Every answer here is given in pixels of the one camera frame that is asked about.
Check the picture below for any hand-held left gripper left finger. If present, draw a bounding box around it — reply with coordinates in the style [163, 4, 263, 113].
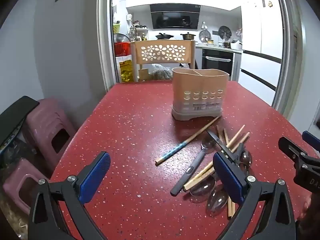
[29, 151, 111, 240]

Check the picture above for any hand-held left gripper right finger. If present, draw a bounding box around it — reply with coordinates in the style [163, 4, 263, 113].
[212, 152, 297, 240]

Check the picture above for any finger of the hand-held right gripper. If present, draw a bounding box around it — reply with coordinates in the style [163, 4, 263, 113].
[278, 136, 309, 162]
[302, 131, 320, 153]

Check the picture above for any black-handled utensil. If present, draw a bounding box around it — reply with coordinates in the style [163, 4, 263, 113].
[207, 130, 227, 154]
[236, 142, 247, 162]

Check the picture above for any plain wooden chopstick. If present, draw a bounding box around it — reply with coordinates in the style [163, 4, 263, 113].
[186, 132, 251, 190]
[183, 125, 246, 190]
[223, 128, 236, 217]
[216, 124, 232, 218]

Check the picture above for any blue-banded wooden chopstick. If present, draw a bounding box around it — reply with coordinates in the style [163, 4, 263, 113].
[155, 116, 222, 166]

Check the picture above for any beige plastic utensil holder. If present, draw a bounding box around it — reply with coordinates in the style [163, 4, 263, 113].
[171, 67, 230, 121]

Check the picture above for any person's right hand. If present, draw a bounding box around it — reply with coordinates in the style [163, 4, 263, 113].
[301, 197, 313, 220]

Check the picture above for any pink plastic stool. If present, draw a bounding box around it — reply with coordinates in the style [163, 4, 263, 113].
[24, 99, 77, 178]
[2, 157, 51, 216]

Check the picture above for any black padded seat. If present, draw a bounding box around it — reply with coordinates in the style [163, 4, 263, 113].
[0, 95, 40, 153]

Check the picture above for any yellow foil bag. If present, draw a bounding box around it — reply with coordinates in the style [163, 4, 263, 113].
[119, 60, 133, 83]

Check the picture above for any small cardboard box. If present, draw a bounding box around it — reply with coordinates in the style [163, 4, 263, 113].
[138, 68, 151, 82]

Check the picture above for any black built-in oven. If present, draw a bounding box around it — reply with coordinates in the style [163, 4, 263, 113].
[201, 49, 234, 75]

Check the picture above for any white refrigerator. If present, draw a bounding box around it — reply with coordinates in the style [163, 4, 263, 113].
[239, 0, 286, 92]

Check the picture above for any plastic bag of greens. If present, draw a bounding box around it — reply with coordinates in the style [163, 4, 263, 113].
[149, 64, 173, 81]

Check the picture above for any red plastic basket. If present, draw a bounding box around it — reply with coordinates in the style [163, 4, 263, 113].
[114, 42, 132, 57]

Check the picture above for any round black pan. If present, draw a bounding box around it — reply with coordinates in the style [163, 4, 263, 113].
[218, 25, 232, 41]

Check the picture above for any beige flower-cutout chair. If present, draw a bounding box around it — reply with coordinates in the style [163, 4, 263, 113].
[130, 40, 197, 83]

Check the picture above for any round metal rack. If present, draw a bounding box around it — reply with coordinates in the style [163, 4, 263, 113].
[199, 29, 212, 43]

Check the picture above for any black range hood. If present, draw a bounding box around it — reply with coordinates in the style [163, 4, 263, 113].
[150, 4, 202, 30]

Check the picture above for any grey-handled metal spoon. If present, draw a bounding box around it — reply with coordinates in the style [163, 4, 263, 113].
[170, 136, 218, 196]

